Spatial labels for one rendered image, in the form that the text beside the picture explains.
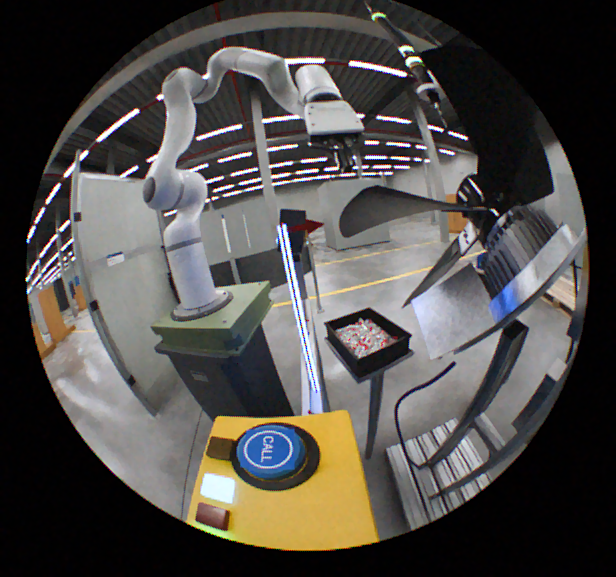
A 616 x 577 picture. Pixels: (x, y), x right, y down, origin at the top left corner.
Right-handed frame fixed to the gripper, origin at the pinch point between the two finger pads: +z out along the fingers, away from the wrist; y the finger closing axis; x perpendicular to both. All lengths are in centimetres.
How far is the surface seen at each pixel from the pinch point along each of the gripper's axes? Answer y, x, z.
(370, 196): -0.9, -8.8, 10.6
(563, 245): 25.8, -21.7, 21.5
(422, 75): 21.5, -11.3, -18.1
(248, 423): -15.4, -19.4, 27.9
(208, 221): -293, 525, -215
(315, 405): -13.0, 3.8, 42.9
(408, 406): 38, 72, 112
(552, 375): 41, -18, 52
